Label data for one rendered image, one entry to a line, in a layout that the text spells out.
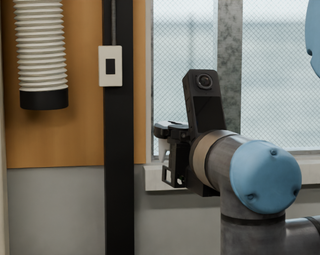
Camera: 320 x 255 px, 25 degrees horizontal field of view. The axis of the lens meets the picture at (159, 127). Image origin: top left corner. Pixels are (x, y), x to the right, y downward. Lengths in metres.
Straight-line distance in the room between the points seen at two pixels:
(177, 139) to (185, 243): 1.67
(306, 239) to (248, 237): 0.08
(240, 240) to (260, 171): 0.09
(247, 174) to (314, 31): 0.25
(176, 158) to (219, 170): 0.15
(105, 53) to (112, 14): 0.13
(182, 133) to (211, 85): 0.08
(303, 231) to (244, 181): 0.12
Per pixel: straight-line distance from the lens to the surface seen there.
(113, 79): 2.38
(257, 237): 0.84
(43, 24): 2.27
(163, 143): 1.08
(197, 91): 0.98
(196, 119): 0.97
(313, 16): 0.60
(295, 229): 0.88
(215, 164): 0.86
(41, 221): 2.57
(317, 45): 0.59
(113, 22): 2.38
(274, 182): 0.81
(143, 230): 2.61
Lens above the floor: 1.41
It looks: 10 degrees down
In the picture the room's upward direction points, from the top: straight up
